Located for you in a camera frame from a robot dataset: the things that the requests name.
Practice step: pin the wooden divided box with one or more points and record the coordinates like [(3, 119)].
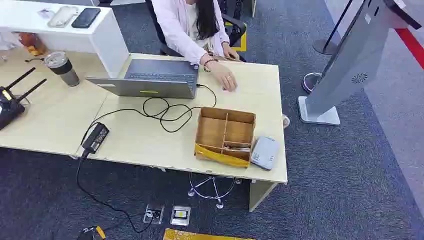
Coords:
[(215, 132)]

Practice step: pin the cards in box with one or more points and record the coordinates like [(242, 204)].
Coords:
[(236, 147)]

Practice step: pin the person's right hand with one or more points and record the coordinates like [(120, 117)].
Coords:
[(226, 76)]

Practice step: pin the person's hand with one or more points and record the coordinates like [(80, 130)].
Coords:
[(226, 76), (230, 52)]

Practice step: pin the grey card reader device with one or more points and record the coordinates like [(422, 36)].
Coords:
[(264, 153)]

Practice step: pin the grey laptop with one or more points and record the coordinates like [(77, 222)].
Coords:
[(159, 79)]

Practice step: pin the chrome chair base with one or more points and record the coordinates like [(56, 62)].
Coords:
[(212, 188)]

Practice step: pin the person's left hand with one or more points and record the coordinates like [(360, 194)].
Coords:
[(230, 52)]

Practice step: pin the person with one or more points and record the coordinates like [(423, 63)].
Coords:
[(179, 26)]

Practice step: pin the floor socket box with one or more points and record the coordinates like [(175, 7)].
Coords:
[(180, 215)]

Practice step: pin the round chrome stanchion base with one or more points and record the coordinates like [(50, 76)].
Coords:
[(309, 82)]

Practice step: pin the floor socket with plug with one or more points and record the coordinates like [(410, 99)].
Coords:
[(153, 214)]

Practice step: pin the yellow sheet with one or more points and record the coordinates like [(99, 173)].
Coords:
[(195, 236)]

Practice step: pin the black power adapter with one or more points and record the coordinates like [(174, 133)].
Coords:
[(96, 137)]

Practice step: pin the white desk shelf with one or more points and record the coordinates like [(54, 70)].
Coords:
[(102, 36)]

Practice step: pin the silver kiosk stand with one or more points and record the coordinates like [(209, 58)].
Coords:
[(351, 63)]

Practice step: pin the steel tumbler with lid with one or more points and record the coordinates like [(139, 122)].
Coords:
[(63, 69)]

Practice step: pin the black smartphone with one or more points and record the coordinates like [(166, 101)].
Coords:
[(86, 17)]

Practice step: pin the black and yellow tool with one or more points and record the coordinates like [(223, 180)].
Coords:
[(92, 233)]

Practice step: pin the clear phone case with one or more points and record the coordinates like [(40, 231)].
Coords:
[(62, 16)]

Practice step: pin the orange snack packet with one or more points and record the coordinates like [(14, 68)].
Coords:
[(31, 43)]

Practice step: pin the red barrier belt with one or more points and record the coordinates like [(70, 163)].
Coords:
[(410, 44)]

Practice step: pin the stanchion post with base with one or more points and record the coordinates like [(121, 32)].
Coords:
[(331, 39)]

